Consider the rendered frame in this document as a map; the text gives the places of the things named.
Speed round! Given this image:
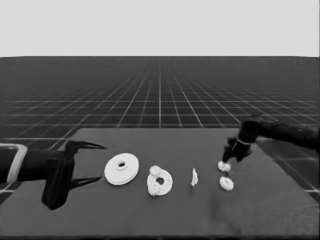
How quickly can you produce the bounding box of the large thick white disc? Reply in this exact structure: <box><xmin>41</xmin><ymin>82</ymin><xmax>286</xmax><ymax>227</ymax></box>
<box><xmin>103</xmin><ymin>152</ymin><xmax>140</xmax><ymax>186</ymax></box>

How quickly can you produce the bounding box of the small white T-shaped piece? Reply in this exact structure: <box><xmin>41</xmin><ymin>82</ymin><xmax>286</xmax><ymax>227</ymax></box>
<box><xmin>190</xmin><ymin>167</ymin><xmax>200</xmax><ymax>188</ymax></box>

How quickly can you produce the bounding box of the white round carrier with pins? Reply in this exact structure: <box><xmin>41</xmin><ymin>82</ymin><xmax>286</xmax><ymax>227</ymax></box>
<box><xmin>146</xmin><ymin>165</ymin><xmax>174</xmax><ymax>197</ymax></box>

